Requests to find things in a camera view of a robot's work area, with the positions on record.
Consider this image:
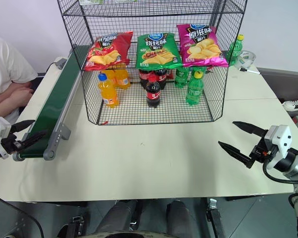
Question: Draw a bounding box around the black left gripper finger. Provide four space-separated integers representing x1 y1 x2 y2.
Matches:
19 130 49 150
10 119 36 134

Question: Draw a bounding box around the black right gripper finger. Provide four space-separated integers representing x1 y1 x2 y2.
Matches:
218 141 255 170
232 121 267 138

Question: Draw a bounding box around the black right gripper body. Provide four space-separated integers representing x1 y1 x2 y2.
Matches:
249 136 279 164

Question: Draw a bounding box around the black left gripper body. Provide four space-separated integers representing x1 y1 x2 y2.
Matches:
0 133 23 156

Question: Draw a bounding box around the green conveyor belt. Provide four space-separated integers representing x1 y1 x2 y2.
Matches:
12 44 84 162

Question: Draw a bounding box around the person's bare hand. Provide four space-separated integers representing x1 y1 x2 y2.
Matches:
10 87 36 108

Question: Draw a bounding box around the white shoe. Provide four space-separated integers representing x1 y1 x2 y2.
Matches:
282 99 298 111

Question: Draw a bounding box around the black white marker pen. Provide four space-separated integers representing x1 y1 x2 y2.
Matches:
238 68 262 75

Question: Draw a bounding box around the person in white shirt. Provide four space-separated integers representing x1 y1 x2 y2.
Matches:
0 32 38 125

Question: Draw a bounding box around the green soda bottle yellow cap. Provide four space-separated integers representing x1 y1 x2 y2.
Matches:
185 71 205 107
225 34 245 66

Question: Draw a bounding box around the orange soda bottle blue cap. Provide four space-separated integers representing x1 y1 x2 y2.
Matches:
97 73 120 110

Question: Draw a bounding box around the magenta chip bag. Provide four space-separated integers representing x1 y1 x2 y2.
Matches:
176 23 229 68

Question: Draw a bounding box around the cola bottle red cap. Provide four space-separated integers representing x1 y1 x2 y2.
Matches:
146 75 162 109

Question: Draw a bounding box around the red chip bag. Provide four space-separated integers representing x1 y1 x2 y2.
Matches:
85 31 134 72

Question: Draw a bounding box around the green chip bag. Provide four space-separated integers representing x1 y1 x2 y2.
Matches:
135 32 183 70

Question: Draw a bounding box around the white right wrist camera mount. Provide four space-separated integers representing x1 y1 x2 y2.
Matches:
264 125 293 171

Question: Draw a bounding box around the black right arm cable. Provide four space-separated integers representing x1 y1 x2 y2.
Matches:
262 158 298 211

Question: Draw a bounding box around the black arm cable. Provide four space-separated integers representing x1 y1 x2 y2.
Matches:
262 158 298 211
0 190 45 238

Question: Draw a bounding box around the black table leg bracket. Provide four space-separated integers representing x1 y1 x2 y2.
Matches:
64 214 85 238
205 197 226 238

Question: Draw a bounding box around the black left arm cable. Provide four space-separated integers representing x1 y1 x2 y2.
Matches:
0 190 45 238

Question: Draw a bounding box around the black wire rack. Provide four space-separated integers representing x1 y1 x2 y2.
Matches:
56 0 248 126

